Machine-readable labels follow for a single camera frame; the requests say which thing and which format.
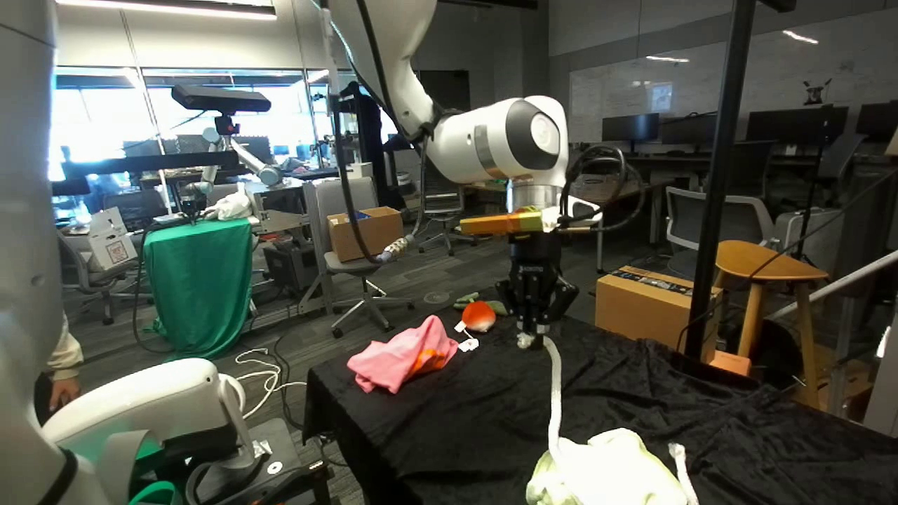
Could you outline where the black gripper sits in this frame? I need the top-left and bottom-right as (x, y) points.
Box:
(497, 236), (580, 344)

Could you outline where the orange plush toy with tag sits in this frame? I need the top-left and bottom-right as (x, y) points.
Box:
(452, 289), (512, 358)

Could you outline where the white braided rope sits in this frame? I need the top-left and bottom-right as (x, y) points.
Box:
(515, 328), (698, 505)

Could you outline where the large pale yellow cloth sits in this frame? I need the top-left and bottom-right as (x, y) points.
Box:
(525, 426), (698, 505)

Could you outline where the forearm in beige sleeve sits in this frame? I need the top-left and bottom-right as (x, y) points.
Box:
(45, 317), (87, 380)

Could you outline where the bystander bare hand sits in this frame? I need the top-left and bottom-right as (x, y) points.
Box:
(45, 374), (83, 412)

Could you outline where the cardboard box with black tape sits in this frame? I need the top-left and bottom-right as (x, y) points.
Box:
(592, 264), (724, 353)

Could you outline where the black velvet tablecloth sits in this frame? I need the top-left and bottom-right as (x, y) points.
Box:
(301, 286), (898, 505)

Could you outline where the pink cloth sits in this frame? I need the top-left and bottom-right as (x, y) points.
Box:
(344, 311), (463, 395)

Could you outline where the long wooden desk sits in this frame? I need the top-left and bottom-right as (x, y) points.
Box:
(563, 174), (679, 276)

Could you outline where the small open cardboard box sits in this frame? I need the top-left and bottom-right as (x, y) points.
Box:
(326, 205), (407, 266)

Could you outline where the small pale yellow cloth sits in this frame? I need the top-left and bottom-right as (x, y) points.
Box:
(633, 447), (695, 505)

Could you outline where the black computer monitor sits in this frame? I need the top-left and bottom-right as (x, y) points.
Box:
(601, 109), (663, 157)
(744, 105), (853, 151)
(853, 98), (898, 146)
(658, 109), (720, 157)

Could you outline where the tall metal pole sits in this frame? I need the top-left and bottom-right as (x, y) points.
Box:
(685, 0), (759, 365)

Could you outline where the wooden stool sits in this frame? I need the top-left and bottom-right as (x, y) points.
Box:
(709, 238), (832, 412)

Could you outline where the light framed mesh office chair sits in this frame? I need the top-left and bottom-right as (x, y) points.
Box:
(663, 184), (778, 255)

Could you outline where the grey swivel office chair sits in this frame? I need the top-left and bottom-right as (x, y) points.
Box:
(294, 177), (416, 344)

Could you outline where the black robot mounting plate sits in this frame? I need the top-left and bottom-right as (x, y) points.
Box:
(128, 416), (330, 505)

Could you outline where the white leaning rod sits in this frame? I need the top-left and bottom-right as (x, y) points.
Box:
(762, 247), (898, 324)

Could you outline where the green draped cloth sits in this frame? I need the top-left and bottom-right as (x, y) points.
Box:
(141, 216), (258, 363)

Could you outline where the white labelled box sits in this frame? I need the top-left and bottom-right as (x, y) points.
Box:
(80, 205), (141, 276)

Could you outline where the orange green wrist camera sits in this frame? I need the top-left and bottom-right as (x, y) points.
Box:
(456, 209), (570, 238)

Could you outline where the black looped gripper cable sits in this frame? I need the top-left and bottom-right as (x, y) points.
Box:
(559, 140), (651, 236)

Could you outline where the black cable with silver connector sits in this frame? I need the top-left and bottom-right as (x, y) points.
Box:
(326, 0), (418, 266)

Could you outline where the white floor cable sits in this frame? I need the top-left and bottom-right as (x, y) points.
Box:
(216, 346), (309, 426)

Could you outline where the black drone wall figure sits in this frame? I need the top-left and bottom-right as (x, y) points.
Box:
(799, 77), (837, 109)

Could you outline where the black camera on tripod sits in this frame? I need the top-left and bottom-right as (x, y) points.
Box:
(167, 83), (274, 140)

